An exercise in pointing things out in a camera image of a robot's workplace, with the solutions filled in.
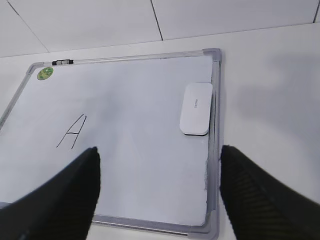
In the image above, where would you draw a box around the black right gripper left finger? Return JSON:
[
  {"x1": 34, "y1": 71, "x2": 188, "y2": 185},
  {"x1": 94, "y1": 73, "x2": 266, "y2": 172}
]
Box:
[{"x1": 0, "y1": 147, "x2": 101, "y2": 240}]

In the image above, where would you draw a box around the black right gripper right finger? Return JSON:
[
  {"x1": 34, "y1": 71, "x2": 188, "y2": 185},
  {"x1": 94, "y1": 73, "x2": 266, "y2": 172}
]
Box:
[{"x1": 219, "y1": 145, "x2": 320, "y2": 240}]

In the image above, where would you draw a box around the white whiteboard eraser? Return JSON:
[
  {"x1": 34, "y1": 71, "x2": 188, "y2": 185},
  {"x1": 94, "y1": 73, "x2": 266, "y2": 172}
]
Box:
[{"x1": 179, "y1": 82, "x2": 213, "y2": 136}]

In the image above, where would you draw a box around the white magnetic whiteboard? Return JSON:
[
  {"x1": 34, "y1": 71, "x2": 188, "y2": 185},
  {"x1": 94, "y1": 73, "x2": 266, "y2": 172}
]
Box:
[{"x1": 0, "y1": 48, "x2": 222, "y2": 240}]

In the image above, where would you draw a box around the green round magnet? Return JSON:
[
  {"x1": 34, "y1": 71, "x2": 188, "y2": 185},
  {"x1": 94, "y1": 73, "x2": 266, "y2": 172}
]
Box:
[{"x1": 37, "y1": 67, "x2": 54, "y2": 81}]

